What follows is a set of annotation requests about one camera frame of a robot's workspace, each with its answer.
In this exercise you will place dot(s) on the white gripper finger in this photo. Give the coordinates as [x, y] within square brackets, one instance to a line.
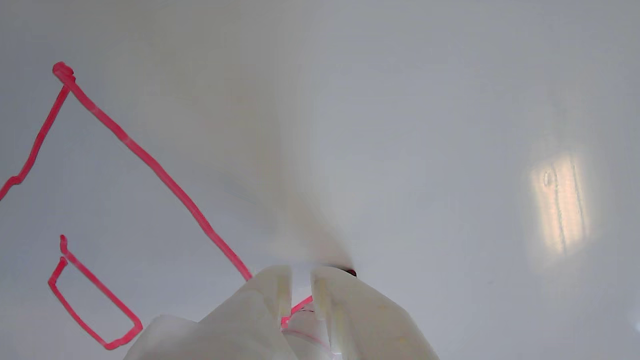
[365, 325]
[240, 320]

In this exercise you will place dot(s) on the white whiteboard with metal frame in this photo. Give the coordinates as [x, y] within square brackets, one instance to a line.
[400, 125]

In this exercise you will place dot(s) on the red whiteboard marker pen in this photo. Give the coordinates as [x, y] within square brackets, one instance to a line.
[307, 340]

